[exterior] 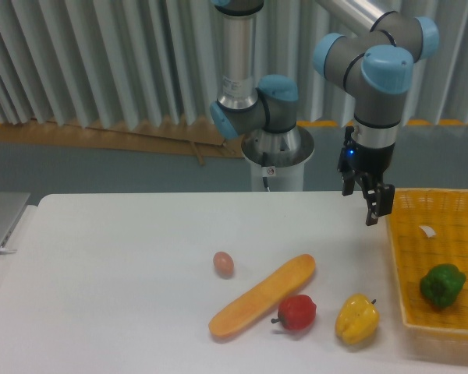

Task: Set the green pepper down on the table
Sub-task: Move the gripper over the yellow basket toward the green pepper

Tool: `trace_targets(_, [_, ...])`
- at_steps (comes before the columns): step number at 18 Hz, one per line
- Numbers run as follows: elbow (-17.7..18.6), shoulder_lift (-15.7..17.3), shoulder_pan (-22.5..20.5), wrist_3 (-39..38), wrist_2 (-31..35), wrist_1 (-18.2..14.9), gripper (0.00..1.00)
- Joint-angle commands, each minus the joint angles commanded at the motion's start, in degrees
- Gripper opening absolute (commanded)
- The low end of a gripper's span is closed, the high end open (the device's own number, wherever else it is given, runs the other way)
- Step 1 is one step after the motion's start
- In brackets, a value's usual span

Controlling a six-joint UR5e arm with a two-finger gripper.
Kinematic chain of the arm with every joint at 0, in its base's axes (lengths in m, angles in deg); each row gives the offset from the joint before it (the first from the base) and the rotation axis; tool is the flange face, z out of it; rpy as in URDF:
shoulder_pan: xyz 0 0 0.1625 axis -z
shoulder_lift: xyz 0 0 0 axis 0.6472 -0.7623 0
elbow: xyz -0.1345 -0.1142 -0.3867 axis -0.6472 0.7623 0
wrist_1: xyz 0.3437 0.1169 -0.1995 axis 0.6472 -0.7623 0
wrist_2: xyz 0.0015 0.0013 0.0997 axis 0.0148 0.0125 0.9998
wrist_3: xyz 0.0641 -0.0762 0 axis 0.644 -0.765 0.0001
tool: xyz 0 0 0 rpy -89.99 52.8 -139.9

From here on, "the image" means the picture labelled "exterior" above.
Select yellow woven basket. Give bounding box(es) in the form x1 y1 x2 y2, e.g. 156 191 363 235
385 188 468 340

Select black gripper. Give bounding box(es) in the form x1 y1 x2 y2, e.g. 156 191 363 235
338 142 395 226

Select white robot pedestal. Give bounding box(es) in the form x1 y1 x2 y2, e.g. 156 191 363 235
247 160 305 192

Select white label in basket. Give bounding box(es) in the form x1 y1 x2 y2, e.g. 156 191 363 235
419 225 437 238

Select brown egg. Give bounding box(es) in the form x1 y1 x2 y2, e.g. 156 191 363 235
213 252 234 278

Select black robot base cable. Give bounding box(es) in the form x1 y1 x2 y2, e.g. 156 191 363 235
261 152 272 192

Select brown cardboard sheet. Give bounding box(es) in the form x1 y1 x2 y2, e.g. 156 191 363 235
0 116 243 165

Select green bell pepper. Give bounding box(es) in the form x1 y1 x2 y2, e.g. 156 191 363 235
420 263 466 309

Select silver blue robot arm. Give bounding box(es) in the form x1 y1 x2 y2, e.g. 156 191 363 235
210 1 439 225

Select orange baguette bread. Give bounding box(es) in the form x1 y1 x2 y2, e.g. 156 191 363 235
208 254 316 339

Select red bell pepper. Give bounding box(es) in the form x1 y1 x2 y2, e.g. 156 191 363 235
271 295 317 331

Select yellow bell pepper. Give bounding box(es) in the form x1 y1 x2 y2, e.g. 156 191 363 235
335 293 380 345

